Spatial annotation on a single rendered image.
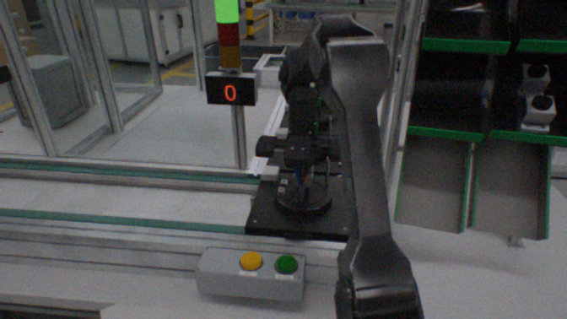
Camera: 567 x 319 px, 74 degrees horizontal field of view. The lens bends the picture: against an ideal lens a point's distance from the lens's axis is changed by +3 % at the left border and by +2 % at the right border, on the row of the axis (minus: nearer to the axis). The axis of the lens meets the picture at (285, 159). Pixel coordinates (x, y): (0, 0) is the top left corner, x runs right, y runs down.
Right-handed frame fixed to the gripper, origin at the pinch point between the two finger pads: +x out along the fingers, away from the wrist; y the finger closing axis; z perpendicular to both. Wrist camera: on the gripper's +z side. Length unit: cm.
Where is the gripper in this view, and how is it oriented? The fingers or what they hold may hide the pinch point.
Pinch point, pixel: (301, 170)
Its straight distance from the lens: 78.7
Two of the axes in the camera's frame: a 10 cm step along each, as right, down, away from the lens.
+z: -1.3, 4.8, -8.7
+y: 9.9, 0.6, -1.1
